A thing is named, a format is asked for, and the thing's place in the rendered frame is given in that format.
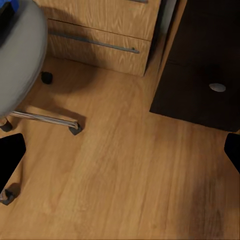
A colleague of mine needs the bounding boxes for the swivel chair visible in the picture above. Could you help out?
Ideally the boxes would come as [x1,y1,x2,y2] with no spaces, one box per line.
[0,0,82,206]

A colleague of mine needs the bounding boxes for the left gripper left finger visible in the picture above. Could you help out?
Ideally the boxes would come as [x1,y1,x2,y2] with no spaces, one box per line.
[0,133,26,193]

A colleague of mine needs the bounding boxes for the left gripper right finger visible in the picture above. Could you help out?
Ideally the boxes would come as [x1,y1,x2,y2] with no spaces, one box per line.
[224,132,240,173]

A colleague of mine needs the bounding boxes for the folder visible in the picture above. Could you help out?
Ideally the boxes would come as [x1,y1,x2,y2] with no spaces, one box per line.
[0,0,19,36]

